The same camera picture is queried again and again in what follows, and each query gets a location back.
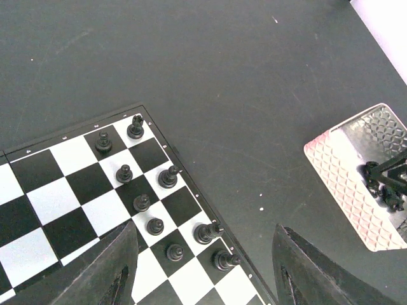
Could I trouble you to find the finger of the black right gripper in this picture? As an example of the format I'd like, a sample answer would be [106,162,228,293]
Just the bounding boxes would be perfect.
[364,149,406,191]

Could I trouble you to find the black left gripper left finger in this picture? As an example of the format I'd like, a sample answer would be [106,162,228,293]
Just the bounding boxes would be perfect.
[14,221,139,304]

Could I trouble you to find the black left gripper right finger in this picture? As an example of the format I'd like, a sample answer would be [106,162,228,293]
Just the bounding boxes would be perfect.
[272,224,397,304]

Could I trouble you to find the black pawn chess piece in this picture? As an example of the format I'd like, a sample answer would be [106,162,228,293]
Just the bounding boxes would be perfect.
[95,131,113,154]

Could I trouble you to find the black rook chess piece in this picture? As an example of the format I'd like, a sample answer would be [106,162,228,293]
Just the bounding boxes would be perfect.
[127,114,144,139]

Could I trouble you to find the black pieces in tray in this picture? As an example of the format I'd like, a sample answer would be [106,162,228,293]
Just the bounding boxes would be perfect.
[366,179,404,212]

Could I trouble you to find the pink tray of black pieces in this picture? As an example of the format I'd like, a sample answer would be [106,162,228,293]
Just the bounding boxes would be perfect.
[303,103,406,252]

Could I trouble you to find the black and silver chessboard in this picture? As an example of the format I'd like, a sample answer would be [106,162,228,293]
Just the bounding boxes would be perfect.
[1,105,274,304]

